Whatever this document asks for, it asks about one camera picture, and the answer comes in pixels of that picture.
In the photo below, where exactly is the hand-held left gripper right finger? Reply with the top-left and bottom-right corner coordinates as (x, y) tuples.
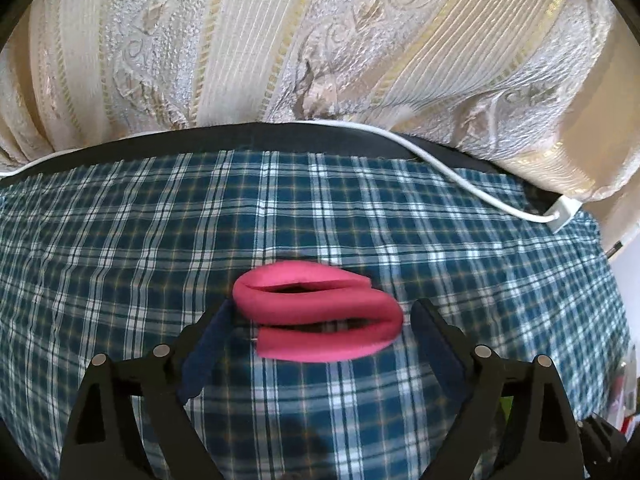
(410, 298), (586, 480)

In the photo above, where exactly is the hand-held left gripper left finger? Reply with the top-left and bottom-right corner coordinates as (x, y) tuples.
(59, 300), (236, 480)

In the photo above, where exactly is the large pink foam clip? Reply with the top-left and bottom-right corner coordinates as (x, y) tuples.
(232, 261), (405, 362)

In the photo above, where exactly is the blue plaid tablecloth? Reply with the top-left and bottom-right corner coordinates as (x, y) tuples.
(0, 149), (632, 480)

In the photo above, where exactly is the white power strip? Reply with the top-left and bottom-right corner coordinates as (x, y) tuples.
(547, 196), (583, 233)

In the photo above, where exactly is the cream patterned curtain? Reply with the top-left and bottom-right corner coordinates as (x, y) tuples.
(0, 0), (640, 241)

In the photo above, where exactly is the white power cable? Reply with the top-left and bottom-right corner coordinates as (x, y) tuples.
(0, 119), (563, 223)

